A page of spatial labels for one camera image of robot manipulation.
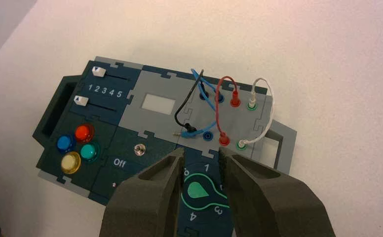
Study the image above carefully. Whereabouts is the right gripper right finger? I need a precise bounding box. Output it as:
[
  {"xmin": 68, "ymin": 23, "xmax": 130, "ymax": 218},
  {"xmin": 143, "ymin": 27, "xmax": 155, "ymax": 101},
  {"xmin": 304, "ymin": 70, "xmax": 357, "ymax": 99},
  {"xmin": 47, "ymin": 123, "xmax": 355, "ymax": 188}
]
[{"xmin": 218, "ymin": 146, "xmax": 337, "ymax": 237}]

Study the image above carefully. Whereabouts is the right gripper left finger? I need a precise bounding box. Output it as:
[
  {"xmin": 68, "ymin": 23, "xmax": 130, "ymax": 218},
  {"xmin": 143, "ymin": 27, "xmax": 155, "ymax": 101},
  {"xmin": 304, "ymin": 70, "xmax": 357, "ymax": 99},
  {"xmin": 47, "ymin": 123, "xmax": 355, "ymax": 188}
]
[{"xmin": 99, "ymin": 147, "xmax": 185, "ymax": 237}]

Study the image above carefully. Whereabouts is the blue banana plug wire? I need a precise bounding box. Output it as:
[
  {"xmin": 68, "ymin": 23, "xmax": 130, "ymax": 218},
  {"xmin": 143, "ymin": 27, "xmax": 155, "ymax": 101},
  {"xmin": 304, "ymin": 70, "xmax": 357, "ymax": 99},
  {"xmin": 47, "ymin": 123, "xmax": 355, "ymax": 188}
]
[{"xmin": 173, "ymin": 68, "xmax": 227, "ymax": 140}]

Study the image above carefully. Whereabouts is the blue grey control box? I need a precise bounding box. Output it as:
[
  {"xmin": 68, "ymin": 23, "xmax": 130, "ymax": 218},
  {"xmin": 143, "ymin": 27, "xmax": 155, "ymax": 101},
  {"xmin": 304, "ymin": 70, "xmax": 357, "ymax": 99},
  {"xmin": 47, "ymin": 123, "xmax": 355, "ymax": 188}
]
[{"xmin": 32, "ymin": 56, "xmax": 298, "ymax": 237}]

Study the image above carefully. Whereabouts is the green rotary knob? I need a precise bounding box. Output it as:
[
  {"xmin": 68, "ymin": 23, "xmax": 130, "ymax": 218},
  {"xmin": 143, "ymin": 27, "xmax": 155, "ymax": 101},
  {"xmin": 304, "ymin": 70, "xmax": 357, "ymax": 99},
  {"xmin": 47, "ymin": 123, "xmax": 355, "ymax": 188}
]
[{"xmin": 180, "ymin": 171, "xmax": 229, "ymax": 213}]

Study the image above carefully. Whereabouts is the green push button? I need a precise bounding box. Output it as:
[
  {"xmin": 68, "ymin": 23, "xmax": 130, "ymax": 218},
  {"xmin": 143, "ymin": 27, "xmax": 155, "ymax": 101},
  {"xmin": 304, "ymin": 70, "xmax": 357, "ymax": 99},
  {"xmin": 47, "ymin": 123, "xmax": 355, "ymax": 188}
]
[{"xmin": 79, "ymin": 142, "xmax": 101, "ymax": 163}]

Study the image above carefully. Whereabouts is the yellow push button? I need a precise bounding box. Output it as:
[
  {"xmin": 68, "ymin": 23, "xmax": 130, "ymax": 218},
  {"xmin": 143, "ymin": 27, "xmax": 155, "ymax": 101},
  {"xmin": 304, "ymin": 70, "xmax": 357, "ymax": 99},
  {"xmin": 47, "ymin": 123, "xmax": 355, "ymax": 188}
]
[{"xmin": 60, "ymin": 152, "xmax": 81, "ymax": 175}]

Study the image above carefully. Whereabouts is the red push button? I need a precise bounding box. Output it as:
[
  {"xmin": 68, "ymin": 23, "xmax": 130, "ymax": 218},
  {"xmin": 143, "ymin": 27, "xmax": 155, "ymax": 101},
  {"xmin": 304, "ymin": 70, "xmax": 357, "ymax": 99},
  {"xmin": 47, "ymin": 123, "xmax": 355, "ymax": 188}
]
[{"xmin": 74, "ymin": 123, "xmax": 96, "ymax": 144}]

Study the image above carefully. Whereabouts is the blue push button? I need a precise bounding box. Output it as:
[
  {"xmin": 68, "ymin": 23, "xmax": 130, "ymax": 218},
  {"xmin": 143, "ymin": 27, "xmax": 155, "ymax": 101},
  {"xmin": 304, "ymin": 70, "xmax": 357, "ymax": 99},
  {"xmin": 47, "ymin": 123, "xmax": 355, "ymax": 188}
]
[{"xmin": 56, "ymin": 134, "xmax": 76, "ymax": 155}]

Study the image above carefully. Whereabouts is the metal toggle switch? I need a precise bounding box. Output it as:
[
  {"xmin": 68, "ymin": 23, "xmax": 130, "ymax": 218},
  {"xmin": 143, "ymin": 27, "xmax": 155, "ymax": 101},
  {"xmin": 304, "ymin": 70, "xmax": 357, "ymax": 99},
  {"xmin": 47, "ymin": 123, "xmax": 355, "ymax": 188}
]
[{"xmin": 133, "ymin": 144, "xmax": 147, "ymax": 157}]

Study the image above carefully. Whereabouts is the white banana plug wire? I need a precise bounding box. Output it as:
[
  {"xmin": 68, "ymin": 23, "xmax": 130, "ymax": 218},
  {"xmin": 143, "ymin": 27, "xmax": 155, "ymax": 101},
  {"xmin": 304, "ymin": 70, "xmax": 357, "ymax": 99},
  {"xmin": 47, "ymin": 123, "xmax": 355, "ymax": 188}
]
[{"xmin": 237, "ymin": 77, "xmax": 275, "ymax": 151}]

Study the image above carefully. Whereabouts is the red banana plug wire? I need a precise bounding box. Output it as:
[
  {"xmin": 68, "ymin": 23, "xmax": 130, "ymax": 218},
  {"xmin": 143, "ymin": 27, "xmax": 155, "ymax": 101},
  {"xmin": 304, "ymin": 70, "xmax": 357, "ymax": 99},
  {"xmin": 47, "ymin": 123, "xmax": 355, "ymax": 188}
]
[{"xmin": 215, "ymin": 76, "xmax": 241, "ymax": 147}]

